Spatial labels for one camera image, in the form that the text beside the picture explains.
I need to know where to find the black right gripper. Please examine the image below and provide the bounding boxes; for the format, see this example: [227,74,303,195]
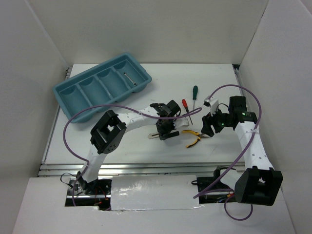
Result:
[201,104,233,137]

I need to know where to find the yellow black needle-nose pliers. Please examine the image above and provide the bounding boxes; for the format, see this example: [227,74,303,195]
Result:
[181,129,211,149]

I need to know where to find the silver utility knife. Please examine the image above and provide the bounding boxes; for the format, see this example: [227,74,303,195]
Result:
[148,133,160,139]

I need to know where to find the green handled screwdriver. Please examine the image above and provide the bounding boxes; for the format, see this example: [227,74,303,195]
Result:
[192,85,198,110]

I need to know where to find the small silver ratchet wrench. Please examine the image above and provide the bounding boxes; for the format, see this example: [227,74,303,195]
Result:
[124,72,137,86]

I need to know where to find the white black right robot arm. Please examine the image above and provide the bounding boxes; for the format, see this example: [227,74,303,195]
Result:
[201,96,283,206]

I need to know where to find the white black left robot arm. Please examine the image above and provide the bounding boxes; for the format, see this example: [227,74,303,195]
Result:
[77,100,181,195]

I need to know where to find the white front cover board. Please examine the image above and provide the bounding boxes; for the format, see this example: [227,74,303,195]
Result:
[110,175,199,211]

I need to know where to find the teal compartment tray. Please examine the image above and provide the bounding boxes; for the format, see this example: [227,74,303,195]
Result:
[53,53,152,123]

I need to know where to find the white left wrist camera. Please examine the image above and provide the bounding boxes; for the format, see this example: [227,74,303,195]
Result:
[174,117,190,128]

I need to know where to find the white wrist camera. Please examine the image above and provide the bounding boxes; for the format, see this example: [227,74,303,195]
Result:
[204,96,219,116]
[174,117,190,128]

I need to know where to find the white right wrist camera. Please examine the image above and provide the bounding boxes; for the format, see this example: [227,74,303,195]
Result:
[204,96,219,116]

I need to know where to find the red handled screwdriver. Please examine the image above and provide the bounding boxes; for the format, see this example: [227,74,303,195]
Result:
[182,99,193,125]

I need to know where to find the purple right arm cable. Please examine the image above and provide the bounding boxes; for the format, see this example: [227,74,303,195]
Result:
[193,84,263,221]

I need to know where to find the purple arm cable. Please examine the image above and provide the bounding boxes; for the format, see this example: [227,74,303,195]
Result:
[193,84,263,221]
[62,104,203,208]

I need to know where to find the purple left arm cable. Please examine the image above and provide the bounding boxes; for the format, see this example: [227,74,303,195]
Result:
[62,104,203,208]

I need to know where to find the aluminium table frame rail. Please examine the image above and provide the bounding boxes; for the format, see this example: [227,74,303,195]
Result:
[39,64,241,177]

